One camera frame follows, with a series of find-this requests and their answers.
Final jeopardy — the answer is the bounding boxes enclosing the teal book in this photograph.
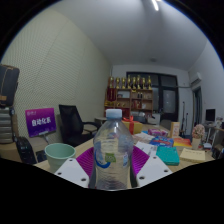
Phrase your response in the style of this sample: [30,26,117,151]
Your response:
[155,145,181,167]

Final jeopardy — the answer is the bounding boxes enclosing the purple sign board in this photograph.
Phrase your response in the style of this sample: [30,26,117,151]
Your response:
[24,107,58,138]

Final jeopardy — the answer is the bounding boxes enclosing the black office chair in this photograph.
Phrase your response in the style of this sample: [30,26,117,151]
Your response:
[58,104,101,147]

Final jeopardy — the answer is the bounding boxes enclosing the dark case with tan straps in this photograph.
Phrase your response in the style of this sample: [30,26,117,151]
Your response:
[0,64,20,108]

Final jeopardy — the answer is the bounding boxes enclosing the orange book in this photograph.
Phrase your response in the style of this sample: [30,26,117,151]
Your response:
[173,137,193,148]

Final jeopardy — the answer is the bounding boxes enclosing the black bag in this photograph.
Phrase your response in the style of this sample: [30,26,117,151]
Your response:
[13,134,38,165]

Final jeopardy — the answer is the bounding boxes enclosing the yellow notebook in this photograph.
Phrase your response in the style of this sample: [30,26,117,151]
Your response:
[179,147,207,164]

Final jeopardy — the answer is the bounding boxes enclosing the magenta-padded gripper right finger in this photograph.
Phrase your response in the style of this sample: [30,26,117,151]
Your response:
[130,145,174,189]

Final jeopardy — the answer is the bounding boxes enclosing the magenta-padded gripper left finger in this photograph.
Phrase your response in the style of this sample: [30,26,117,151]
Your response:
[54,146,96,189]

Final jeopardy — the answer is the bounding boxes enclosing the orange standing box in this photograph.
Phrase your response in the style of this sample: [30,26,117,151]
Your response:
[170,121,181,139]

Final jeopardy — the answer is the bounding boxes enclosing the pink packet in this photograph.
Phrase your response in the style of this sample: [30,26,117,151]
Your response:
[147,128,169,138]

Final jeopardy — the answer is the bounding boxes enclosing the ceiling tube light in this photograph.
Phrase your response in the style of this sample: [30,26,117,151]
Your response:
[151,0,160,12]

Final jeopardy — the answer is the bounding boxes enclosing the pale green ribbed cup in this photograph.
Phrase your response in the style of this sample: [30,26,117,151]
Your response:
[44,142,77,174]

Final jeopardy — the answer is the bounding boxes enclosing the clear plastic water bottle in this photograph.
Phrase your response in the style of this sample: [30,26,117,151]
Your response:
[89,108,137,191]

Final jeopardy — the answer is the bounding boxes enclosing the pink flowers in white pot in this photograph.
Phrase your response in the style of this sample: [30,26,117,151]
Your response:
[191,123,206,150]

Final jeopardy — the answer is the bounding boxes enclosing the blue book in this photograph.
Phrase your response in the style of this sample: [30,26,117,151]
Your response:
[149,135,174,148]

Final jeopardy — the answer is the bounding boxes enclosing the white wall air conditioner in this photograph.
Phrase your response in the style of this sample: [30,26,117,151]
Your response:
[189,71,203,87]

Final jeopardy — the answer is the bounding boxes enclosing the black framed glass door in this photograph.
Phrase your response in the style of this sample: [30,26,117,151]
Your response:
[125,71,179,123]

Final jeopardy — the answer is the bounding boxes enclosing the small round side table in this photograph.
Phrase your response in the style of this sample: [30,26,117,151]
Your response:
[94,116,108,126]

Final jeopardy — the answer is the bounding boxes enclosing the red shelf unit with trophies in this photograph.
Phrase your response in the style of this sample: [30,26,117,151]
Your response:
[104,75,154,118]

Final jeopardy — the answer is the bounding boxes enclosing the black computer monitor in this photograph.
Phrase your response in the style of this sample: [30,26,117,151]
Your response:
[205,108,217,122]

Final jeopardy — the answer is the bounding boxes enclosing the black tripod stand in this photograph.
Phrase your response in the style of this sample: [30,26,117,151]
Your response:
[181,101,190,136]

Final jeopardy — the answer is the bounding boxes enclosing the yellow gift box red ribbon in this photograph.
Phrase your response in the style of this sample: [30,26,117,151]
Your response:
[121,115,144,135]

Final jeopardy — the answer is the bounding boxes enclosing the grey ribbed suitcase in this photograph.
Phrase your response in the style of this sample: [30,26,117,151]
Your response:
[0,106,16,145]

